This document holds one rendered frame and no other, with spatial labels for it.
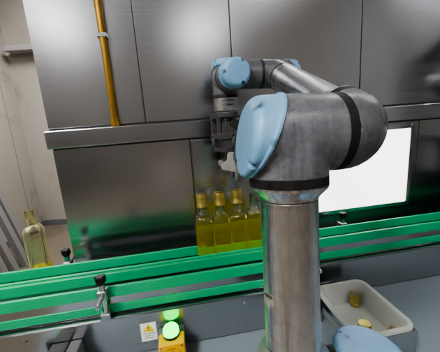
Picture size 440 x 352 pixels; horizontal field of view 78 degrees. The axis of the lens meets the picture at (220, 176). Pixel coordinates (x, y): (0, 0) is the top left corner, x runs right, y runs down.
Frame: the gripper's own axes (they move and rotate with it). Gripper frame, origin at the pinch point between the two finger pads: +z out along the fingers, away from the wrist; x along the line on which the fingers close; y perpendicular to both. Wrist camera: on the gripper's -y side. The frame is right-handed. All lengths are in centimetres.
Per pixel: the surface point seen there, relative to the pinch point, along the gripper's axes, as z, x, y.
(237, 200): 8.1, 1.6, 0.4
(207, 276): 25.9, 14.5, 13.1
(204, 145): -9.1, -11.8, 9.0
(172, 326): 35.6, 20.8, 23.8
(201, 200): 6.6, 2.2, 12.3
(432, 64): -33, -18, -85
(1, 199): 52, -214, 211
